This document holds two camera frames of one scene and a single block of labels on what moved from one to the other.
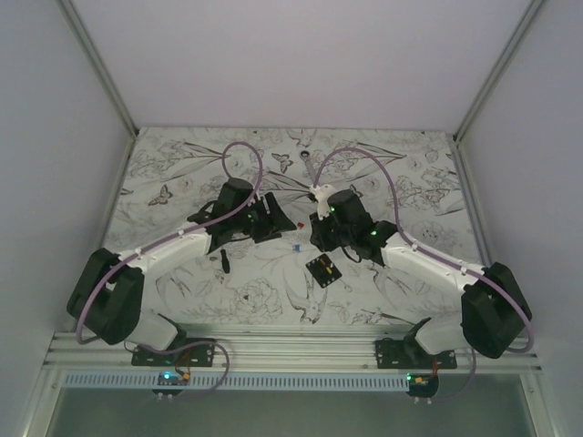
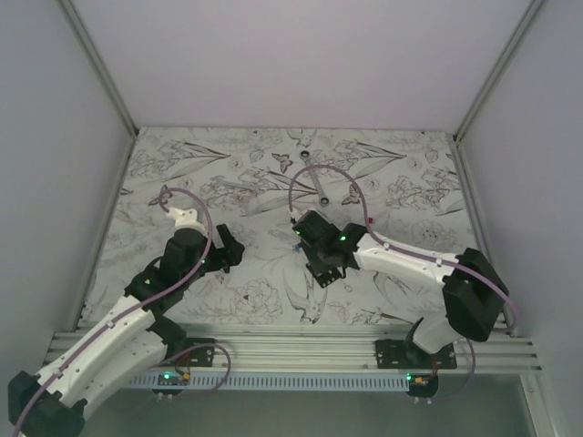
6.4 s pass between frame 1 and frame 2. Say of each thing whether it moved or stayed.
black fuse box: stayed
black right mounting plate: stayed
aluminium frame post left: stayed
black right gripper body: moved
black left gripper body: moved
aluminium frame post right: stayed
